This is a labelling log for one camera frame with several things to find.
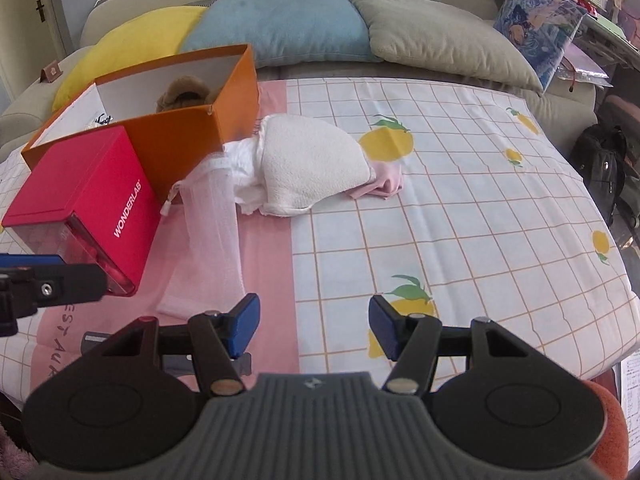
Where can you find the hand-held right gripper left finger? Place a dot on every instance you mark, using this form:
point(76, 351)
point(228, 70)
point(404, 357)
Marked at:
point(242, 325)

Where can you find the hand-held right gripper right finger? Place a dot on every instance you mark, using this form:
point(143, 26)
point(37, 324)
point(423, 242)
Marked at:
point(385, 325)

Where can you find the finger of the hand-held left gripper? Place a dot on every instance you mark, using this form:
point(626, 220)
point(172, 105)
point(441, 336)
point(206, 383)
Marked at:
point(70, 282)
point(30, 260)

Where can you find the orange cardboard box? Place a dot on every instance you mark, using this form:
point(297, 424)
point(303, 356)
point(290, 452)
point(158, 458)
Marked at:
point(190, 135)

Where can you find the brown fluffy towel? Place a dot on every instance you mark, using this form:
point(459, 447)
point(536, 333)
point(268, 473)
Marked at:
point(185, 92)

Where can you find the red box with clear base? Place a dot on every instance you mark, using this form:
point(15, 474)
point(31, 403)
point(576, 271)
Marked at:
point(85, 180)

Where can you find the checked fruit print tablecloth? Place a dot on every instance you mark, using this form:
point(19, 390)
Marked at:
point(475, 235)

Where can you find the pink fuzzy rug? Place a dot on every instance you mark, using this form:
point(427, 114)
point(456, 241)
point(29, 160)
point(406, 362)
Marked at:
point(12, 455)

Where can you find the pink cloth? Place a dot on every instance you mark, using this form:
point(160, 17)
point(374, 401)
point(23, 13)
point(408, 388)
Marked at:
point(385, 182)

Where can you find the white crumpled cloth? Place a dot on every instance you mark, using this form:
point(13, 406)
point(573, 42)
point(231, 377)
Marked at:
point(245, 175)

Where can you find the white textured towel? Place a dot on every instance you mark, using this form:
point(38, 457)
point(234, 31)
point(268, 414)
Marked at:
point(315, 160)

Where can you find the small brown card stand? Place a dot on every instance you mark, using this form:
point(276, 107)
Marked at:
point(51, 71)

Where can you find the yellow pillow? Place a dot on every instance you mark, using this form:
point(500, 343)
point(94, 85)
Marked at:
point(125, 45)

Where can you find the orange red round cushion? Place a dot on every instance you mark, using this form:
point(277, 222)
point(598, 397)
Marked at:
point(612, 430)

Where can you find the printed paper sheet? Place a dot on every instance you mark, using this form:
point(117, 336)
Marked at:
point(630, 405)

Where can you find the black backpack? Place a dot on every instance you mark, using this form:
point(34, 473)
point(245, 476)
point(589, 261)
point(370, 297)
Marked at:
point(600, 170)

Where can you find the grey green pillow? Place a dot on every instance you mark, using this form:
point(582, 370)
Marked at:
point(440, 35)

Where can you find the pink padded stool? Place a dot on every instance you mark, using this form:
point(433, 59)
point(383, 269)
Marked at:
point(622, 110)

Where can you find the translucent plastic folder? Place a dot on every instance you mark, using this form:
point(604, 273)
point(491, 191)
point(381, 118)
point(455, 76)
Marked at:
point(582, 67)

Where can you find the printed blue cartoon pillow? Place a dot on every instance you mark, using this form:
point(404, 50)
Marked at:
point(540, 25)

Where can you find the cluttered side shelf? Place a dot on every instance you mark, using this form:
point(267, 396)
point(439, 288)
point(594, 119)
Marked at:
point(615, 35)

